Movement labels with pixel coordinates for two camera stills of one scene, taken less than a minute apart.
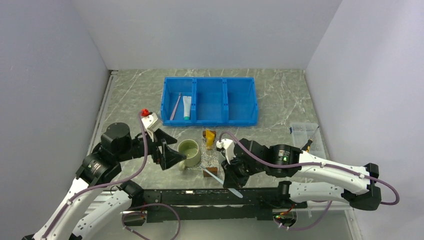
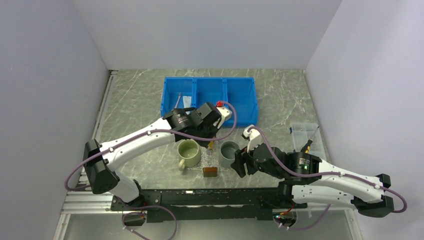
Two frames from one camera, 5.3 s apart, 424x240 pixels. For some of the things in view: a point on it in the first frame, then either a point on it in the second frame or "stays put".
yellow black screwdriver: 307,147 stays put
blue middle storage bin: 210,102 stays put
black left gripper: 168,156 -> 214,128
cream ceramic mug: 190,149 stays put
